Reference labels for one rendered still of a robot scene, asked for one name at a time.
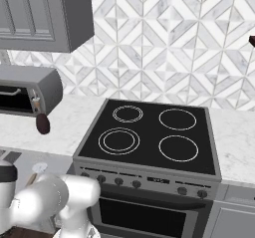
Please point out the grey oven door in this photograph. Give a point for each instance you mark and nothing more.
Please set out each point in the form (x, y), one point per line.
(142, 218)

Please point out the grey wall cupboard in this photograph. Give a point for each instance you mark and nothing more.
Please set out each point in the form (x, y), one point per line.
(43, 13)

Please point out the dark maroon oval vegetable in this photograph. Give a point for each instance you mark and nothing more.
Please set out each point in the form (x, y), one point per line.
(43, 123)

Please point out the dark brown object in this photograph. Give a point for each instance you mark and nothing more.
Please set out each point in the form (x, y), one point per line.
(252, 41)

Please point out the grey toaster oven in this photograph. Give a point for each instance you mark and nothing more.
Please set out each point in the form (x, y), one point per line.
(46, 86)

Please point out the black hob stove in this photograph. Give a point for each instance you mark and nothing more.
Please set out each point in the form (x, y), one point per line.
(149, 132)

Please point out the grey open drawer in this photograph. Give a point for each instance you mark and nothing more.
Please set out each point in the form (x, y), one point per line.
(59, 164)

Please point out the grey cupboard door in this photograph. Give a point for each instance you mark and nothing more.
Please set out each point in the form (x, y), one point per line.
(234, 223)

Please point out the grey drawer front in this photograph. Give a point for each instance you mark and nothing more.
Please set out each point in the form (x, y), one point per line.
(240, 195)

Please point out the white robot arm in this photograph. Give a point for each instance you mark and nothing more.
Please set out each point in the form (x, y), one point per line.
(43, 198)

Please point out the dark stove knob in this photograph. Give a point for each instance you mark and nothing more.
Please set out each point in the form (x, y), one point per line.
(136, 184)
(182, 190)
(118, 181)
(202, 193)
(85, 174)
(101, 179)

